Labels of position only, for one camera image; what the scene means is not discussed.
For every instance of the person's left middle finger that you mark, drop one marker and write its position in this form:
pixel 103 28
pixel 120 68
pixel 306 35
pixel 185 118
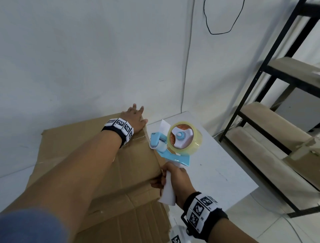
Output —
pixel 132 107

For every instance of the person's left hand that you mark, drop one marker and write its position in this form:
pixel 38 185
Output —
pixel 133 120

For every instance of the grey box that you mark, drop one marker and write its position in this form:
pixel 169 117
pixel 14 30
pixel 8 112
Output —
pixel 300 107

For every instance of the wristband with square markers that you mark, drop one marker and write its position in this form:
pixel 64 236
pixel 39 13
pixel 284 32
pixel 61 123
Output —
pixel 202 210
pixel 122 126

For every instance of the torn cardboard piece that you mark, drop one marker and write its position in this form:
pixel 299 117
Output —
pixel 306 147

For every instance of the small beige shelf board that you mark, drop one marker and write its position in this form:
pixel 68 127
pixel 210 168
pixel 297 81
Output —
pixel 292 66

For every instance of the clear packing tape roll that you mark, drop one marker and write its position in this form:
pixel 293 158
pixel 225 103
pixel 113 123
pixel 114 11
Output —
pixel 193 144

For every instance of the black metal shelf rack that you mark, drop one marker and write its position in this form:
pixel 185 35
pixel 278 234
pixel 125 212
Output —
pixel 252 92

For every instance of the brown cardboard box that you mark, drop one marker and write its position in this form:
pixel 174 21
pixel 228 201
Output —
pixel 136 165

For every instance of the white wrist camera with marker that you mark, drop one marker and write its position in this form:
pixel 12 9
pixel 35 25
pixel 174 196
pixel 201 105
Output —
pixel 178 235

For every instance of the blue and white tape dispenser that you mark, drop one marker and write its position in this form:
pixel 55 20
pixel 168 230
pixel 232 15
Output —
pixel 168 190

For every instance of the person's right hand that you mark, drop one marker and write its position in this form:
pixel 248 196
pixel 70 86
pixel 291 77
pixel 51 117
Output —
pixel 181 185

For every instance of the person's right thumb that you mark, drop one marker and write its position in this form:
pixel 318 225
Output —
pixel 157 182

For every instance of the person's left thumb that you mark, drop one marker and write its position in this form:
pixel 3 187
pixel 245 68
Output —
pixel 144 122

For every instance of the blue sleeve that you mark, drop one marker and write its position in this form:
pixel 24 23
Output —
pixel 30 227

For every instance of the left wristband with square markers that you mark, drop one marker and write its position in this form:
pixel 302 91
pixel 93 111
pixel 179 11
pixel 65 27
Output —
pixel 122 126

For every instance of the person's left forearm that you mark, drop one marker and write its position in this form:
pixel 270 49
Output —
pixel 75 175

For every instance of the long beige shelf board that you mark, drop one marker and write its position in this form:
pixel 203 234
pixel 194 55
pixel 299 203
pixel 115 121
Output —
pixel 262 155

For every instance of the person's right forearm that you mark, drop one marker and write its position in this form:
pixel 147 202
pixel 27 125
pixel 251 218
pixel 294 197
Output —
pixel 230 231

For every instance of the right wristband with square markers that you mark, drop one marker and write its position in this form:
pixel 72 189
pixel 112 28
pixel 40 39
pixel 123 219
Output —
pixel 202 210

